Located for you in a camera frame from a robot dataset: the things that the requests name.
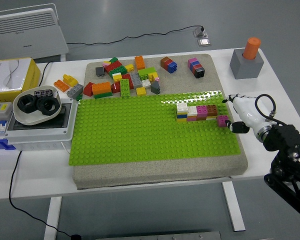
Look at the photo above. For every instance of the thin green toy brick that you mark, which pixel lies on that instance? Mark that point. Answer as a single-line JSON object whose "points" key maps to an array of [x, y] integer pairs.
{"points": [[103, 95]]}

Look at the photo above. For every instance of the yellow and white carton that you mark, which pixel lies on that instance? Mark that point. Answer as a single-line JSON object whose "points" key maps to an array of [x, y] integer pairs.
{"points": [[10, 75]]}

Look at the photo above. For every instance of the grey electrical junction box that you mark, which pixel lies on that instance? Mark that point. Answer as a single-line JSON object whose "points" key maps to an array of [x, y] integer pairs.
{"points": [[40, 137]]}

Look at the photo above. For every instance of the small pink toy brick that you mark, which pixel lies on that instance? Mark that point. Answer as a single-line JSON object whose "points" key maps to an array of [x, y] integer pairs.
{"points": [[156, 79], [105, 65]]}

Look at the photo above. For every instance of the thin blue toy brick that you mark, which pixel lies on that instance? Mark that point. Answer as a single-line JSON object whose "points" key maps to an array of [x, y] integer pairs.
{"points": [[182, 116]]}

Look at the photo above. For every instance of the small yellow toy brick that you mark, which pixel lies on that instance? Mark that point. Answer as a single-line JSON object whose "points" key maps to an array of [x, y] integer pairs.
{"points": [[107, 62]]}

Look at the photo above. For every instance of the grey cube block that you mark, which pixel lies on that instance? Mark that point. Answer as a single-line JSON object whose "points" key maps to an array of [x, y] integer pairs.
{"points": [[245, 70]]}

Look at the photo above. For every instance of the large red toy brick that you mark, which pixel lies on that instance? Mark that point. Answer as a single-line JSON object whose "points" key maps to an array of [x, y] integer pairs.
{"points": [[113, 66]]}

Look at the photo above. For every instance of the grey circuit breaker unit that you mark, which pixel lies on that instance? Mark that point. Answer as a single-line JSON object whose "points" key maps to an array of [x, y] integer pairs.
{"points": [[0, 116]]}

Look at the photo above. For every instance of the dark grey sloped brick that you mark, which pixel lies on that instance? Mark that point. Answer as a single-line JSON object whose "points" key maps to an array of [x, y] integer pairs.
{"points": [[155, 87]]}

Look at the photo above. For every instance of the dark grey toy brick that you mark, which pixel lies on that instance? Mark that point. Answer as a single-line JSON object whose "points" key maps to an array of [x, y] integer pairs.
{"points": [[100, 71]]}

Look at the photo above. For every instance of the lime green toy brick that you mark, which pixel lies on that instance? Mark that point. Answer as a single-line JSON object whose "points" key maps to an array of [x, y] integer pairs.
{"points": [[145, 72]]}

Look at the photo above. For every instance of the black square toy brick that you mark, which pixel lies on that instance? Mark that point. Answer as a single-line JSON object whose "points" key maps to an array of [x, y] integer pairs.
{"points": [[200, 72]]}

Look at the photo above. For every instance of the magenta square toy brick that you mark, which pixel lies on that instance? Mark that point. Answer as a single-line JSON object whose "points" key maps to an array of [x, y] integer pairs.
{"points": [[221, 121], [192, 62], [202, 110]]}

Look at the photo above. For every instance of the red sloped toy brick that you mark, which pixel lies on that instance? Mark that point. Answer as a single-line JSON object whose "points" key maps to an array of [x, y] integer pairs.
{"points": [[88, 89]]}

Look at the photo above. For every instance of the white table leg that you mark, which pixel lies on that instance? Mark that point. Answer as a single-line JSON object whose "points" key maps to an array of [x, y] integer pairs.
{"points": [[52, 217], [233, 207]]}

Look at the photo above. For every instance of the closed metal floor socket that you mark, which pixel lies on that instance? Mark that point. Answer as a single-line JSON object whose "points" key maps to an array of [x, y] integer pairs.
{"points": [[204, 42]]}

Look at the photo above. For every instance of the green studded baseplate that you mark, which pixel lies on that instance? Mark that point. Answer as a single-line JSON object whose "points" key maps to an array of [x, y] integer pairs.
{"points": [[140, 130]]}

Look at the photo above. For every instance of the long green toy brick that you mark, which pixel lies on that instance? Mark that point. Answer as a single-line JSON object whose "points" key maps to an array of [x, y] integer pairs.
{"points": [[116, 71], [125, 87]]}

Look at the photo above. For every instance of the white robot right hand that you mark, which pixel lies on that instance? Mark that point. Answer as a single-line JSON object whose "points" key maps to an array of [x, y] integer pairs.
{"points": [[247, 112]]}

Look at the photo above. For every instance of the grey-brown foam mat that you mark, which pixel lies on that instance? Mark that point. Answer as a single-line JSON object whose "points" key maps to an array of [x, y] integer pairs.
{"points": [[152, 175]]}

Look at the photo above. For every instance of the black terminal block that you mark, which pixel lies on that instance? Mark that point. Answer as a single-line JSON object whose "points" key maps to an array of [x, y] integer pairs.
{"points": [[43, 93]]}

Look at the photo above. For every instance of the white plastic bowl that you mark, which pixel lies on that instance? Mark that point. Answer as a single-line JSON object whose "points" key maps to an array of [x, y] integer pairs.
{"points": [[27, 121]]}

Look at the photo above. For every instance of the brown square toy brick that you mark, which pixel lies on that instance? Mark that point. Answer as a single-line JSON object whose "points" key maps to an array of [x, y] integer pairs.
{"points": [[165, 61], [212, 109]]}

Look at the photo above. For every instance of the large black hex nut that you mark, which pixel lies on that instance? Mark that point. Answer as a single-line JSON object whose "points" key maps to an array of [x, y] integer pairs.
{"points": [[20, 106], [40, 108]]}

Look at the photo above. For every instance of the open metal floor socket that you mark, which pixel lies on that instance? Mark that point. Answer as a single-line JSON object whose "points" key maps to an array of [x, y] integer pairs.
{"points": [[200, 33]]}

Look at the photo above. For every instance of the white square toy brick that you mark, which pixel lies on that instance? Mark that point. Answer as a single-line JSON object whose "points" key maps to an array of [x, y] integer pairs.
{"points": [[146, 83], [182, 107], [192, 110]]}

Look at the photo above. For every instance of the white panel heater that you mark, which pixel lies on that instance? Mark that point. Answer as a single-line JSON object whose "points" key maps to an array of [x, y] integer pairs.
{"points": [[27, 32]]}

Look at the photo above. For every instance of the orange cylinder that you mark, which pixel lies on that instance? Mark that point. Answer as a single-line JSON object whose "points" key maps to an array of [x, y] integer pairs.
{"points": [[251, 47]]}

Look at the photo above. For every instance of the thin yellow toy brick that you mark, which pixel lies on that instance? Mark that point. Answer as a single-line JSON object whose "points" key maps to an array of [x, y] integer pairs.
{"points": [[182, 120], [212, 118]]}

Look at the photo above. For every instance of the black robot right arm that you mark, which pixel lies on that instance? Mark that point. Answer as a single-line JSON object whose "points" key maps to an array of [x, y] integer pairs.
{"points": [[285, 135]]}

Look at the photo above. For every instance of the yellow sloped toy brick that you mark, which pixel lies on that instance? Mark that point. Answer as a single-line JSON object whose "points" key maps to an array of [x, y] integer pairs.
{"points": [[70, 80]]}

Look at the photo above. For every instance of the yellow and white toy brick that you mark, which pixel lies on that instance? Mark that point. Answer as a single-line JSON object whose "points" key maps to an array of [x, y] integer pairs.
{"points": [[117, 77]]}

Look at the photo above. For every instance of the light grey toy brick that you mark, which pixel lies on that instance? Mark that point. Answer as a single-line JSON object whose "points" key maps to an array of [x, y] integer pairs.
{"points": [[75, 90], [135, 79]]}

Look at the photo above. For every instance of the wide orange toy brick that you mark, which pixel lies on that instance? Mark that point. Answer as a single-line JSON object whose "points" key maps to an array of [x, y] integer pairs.
{"points": [[101, 88]]}

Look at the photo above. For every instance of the small green toy brick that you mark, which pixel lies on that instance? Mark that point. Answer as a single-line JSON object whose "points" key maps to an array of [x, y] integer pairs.
{"points": [[113, 60], [79, 97]]}

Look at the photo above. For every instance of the yellow square toy brick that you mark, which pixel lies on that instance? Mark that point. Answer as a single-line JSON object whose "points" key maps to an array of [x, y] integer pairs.
{"points": [[153, 75], [141, 91], [129, 67]]}

